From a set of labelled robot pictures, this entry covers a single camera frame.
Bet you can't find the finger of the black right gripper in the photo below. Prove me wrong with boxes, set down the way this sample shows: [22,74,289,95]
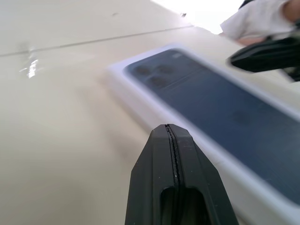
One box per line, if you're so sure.
[228,37,300,73]

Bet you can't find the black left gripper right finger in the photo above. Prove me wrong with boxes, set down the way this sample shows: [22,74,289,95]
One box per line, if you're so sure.
[166,123,240,225]

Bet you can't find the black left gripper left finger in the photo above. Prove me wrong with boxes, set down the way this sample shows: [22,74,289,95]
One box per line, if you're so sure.
[124,123,180,225]

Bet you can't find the dark blue smartphone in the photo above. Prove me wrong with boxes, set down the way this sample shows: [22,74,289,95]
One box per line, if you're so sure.
[123,48,300,200]

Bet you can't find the white open phone box base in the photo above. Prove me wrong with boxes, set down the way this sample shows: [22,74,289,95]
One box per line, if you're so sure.
[106,43,300,225]

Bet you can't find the person in white shirt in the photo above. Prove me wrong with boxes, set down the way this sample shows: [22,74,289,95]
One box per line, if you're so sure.
[219,0,299,45]

